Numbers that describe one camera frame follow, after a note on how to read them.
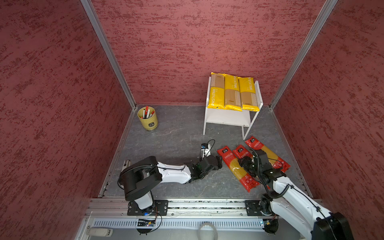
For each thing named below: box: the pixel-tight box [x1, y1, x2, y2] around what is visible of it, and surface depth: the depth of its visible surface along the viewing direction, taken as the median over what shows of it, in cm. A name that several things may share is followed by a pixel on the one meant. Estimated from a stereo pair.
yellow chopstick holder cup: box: [137, 106, 158, 131], surface depth 102 cm
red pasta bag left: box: [217, 146, 260, 193], surface depth 87 cm
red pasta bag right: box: [245, 136, 291, 173], surface depth 94 cm
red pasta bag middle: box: [233, 144, 254, 159], surface depth 94 cm
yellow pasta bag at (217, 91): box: [207, 72, 225, 109], surface depth 81 cm
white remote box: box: [86, 228, 114, 237], surface depth 66 cm
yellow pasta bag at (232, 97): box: [224, 74, 242, 112], surface depth 81 cm
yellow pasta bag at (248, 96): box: [238, 76, 260, 112], surface depth 80 cm
